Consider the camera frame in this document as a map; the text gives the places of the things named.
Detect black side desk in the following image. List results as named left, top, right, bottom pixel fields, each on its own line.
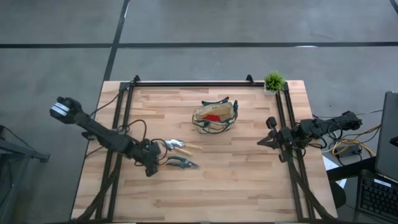
left=326, top=156, right=377, bottom=182

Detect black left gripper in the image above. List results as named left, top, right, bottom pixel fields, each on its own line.
left=133, top=139, right=169, bottom=177

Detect black round stool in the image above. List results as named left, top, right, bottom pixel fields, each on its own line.
left=329, top=179, right=347, bottom=209

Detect black metal table frame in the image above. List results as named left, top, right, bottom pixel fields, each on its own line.
left=70, top=74, right=338, bottom=223

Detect black keyboard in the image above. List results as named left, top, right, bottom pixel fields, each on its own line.
left=354, top=169, right=398, bottom=223

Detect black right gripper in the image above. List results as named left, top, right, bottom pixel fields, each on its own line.
left=257, top=116, right=295, bottom=163

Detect green plant in white pot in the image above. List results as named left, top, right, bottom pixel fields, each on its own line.
left=263, top=70, right=286, bottom=96

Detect yellow cable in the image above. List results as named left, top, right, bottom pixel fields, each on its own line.
left=331, top=124, right=382, bottom=158

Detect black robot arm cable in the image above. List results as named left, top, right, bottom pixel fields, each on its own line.
left=124, top=119, right=147, bottom=141

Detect silver trowel with wooden handle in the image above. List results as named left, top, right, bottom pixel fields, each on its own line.
left=161, top=140, right=193, bottom=157
left=170, top=139, right=203, bottom=151

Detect green-handled pruning shears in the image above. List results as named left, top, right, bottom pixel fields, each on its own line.
left=165, top=155, right=200, bottom=170

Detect beige green-trimmed gardening bag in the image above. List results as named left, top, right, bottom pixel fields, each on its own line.
left=192, top=96, right=239, bottom=135

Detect black floor stand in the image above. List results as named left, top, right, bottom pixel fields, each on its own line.
left=0, top=124, right=50, bottom=224

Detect white paper sheet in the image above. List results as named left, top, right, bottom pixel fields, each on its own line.
left=322, top=155, right=348, bottom=189

